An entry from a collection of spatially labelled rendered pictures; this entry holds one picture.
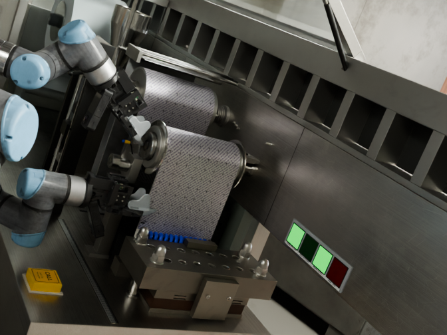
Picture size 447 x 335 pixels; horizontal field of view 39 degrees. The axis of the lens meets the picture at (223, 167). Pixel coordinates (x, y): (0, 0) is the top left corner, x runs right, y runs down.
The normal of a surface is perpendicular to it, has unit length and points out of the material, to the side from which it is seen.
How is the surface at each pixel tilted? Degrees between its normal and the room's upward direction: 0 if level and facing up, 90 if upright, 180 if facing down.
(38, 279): 0
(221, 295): 90
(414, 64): 90
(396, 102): 90
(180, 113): 92
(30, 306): 0
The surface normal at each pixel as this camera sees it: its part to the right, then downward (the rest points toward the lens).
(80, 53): 0.18, 0.54
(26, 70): 0.04, 0.26
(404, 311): -0.82, -0.18
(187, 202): 0.44, 0.38
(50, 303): 0.36, -0.91
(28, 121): 0.94, 0.29
